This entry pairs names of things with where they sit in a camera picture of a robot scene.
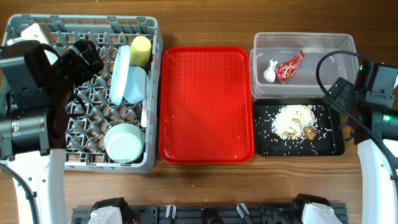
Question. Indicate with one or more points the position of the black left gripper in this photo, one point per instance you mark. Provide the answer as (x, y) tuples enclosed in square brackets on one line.
[(83, 73)]

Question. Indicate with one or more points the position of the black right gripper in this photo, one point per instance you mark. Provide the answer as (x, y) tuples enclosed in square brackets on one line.
[(341, 89)]

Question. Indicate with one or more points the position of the light blue plate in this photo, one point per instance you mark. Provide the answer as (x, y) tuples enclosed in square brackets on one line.
[(119, 76)]

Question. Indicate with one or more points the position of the rice and meat leftovers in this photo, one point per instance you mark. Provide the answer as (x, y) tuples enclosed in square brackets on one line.
[(295, 122)]

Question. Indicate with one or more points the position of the red candy wrapper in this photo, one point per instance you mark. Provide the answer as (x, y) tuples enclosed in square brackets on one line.
[(288, 68)]

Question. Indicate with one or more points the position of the small mint green bowl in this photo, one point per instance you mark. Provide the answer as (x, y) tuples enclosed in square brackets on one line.
[(136, 85)]

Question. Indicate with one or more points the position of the yellow plastic cup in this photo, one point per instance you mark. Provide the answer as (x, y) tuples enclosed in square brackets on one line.
[(140, 51)]

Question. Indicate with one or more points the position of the white napkin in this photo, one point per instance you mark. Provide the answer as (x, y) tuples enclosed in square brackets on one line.
[(269, 73)]

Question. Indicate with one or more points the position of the silver knife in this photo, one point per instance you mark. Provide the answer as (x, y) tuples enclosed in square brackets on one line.
[(144, 114)]

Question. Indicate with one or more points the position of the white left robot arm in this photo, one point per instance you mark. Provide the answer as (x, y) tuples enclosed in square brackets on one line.
[(33, 148)]

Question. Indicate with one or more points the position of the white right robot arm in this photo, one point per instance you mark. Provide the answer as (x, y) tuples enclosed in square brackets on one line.
[(374, 131)]

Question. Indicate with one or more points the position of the grey dishwasher rack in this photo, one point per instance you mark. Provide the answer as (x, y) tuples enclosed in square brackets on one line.
[(84, 137)]

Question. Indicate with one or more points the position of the clear plastic bin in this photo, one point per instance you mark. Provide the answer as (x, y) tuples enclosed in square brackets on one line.
[(281, 47)]

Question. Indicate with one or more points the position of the black tray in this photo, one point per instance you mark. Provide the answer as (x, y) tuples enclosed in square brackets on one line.
[(328, 140)]

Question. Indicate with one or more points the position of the red serving tray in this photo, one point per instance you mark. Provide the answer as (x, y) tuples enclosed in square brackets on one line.
[(205, 114)]

